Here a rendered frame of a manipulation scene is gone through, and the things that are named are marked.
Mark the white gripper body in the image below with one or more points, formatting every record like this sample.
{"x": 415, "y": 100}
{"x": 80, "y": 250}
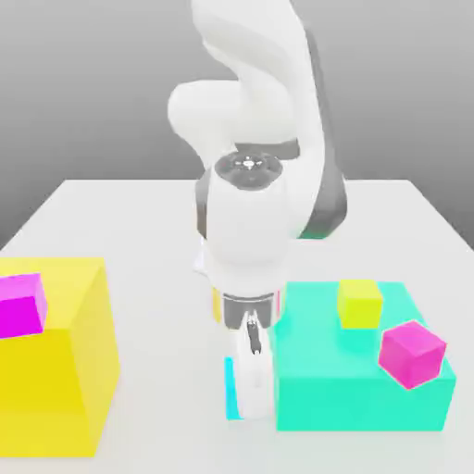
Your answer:
{"x": 249, "y": 385}

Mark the small cyan cube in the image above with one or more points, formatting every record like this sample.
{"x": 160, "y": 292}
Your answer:
{"x": 231, "y": 389}

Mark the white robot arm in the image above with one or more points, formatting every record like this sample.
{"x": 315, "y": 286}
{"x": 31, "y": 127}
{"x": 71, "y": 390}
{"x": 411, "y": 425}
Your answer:
{"x": 248, "y": 229}

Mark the small yellow-green cube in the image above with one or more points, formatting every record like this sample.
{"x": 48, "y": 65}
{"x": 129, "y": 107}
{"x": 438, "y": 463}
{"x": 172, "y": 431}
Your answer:
{"x": 360, "y": 309}

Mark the small magenta cube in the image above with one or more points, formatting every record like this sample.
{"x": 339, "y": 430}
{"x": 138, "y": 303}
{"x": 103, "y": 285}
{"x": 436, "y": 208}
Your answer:
{"x": 18, "y": 314}
{"x": 411, "y": 355}

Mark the large turquoise box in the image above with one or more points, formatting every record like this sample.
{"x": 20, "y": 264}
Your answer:
{"x": 333, "y": 392}

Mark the large yellow box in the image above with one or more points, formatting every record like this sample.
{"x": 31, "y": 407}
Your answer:
{"x": 44, "y": 392}

